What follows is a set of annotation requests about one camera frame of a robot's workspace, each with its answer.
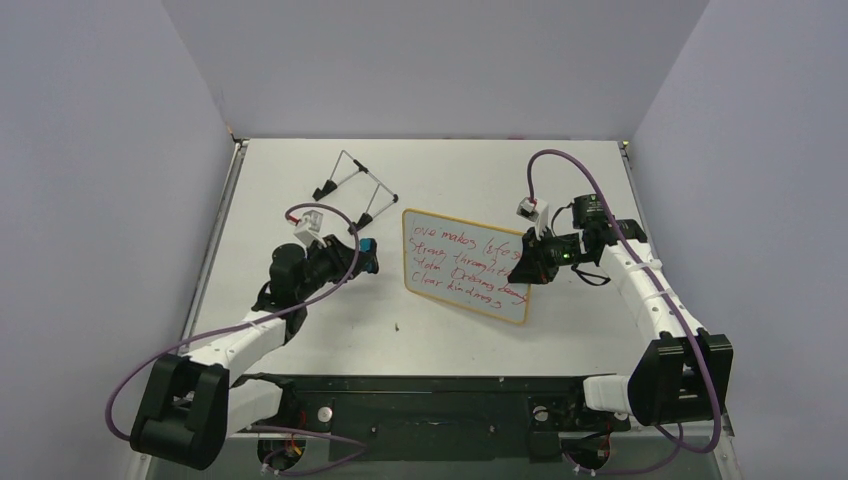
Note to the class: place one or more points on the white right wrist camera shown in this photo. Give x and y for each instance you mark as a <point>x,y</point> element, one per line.
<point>537,211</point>

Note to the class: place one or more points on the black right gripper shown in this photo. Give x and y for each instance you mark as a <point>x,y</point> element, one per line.
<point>542,253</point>

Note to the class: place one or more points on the blue whiteboard eraser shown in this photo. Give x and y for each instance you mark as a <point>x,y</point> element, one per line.
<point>368,260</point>

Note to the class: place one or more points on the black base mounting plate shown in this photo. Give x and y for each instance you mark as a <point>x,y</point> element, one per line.
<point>305,421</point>

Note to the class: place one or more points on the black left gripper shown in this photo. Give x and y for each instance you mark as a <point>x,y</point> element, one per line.
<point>343,259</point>

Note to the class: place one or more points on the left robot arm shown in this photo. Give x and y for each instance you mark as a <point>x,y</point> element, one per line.
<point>193,402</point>

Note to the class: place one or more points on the yellow framed whiteboard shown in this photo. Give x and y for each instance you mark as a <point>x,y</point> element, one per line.
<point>464,264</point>

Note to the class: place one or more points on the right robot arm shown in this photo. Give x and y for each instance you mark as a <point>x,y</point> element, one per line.
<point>684,371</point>

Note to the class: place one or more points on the aluminium extrusion rail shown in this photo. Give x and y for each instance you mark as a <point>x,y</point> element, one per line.
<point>641,453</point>

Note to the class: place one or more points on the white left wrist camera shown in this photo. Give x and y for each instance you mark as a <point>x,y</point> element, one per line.
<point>307,228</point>

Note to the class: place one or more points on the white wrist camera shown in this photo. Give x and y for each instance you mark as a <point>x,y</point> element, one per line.
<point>537,211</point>
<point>307,228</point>

